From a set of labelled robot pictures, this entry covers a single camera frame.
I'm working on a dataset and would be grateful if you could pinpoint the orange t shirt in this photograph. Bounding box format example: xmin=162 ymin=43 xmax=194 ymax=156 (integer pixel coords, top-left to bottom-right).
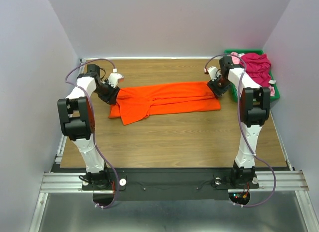
xmin=109 ymin=82 xmax=221 ymax=125

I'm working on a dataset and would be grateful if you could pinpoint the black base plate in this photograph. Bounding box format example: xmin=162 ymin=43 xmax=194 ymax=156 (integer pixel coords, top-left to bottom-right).
xmin=79 ymin=168 xmax=259 ymax=204

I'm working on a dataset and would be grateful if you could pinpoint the light pink t shirt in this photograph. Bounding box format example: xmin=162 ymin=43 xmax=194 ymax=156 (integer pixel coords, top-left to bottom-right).
xmin=231 ymin=52 xmax=275 ymax=97

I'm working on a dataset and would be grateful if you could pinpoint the purple cable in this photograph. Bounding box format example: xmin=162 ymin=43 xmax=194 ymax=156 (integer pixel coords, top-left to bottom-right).
xmin=204 ymin=54 xmax=277 ymax=208
xmin=64 ymin=58 xmax=122 ymax=210

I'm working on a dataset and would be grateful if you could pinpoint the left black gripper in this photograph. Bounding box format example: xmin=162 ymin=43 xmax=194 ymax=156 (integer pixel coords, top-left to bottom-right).
xmin=94 ymin=79 xmax=120 ymax=105

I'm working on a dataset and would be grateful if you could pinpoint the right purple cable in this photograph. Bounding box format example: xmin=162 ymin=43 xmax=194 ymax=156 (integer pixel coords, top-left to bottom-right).
xmin=204 ymin=54 xmax=277 ymax=208

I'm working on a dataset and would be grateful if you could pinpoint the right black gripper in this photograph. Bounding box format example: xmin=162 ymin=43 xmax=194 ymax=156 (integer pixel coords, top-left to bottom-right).
xmin=206 ymin=73 xmax=232 ymax=99

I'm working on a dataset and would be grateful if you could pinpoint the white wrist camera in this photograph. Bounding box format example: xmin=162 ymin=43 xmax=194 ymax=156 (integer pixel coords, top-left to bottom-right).
xmin=107 ymin=73 xmax=124 ymax=88
xmin=204 ymin=66 xmax=219 ymax=81

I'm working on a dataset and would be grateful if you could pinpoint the aluminium rail frame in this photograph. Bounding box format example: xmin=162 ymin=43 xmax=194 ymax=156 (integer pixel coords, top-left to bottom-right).
xmin=29 ymin=58 xmax=311 ymax=232

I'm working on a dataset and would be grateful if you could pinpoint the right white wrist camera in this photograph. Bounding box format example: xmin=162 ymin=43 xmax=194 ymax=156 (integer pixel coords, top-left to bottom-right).
xmin=204 ymin=66 xmax=219 ymax=81

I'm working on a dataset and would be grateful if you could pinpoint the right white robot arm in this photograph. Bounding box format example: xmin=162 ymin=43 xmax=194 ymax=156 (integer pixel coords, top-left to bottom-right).
xmin=204 ymin=53 xmax=271 ymax=187

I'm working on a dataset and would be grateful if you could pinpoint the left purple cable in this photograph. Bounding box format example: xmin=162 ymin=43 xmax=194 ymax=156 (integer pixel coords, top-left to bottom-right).
xmin=64 ymin=58 xmax=122 ymax=210

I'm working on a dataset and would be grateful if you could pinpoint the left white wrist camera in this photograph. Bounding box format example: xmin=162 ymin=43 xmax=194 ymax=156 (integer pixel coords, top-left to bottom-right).
xmin=107 ymin=73 xmax=124 ymax=88

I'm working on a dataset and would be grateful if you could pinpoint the magenta t shirt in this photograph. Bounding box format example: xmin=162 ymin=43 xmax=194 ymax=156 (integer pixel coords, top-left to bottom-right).
xmin=241 ymin=53 xmax=272 ymax=87

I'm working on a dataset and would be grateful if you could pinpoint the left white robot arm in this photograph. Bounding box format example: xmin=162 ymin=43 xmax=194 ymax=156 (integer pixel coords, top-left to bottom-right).
xmin=57 ymin=64 xmax=124 ymax=190

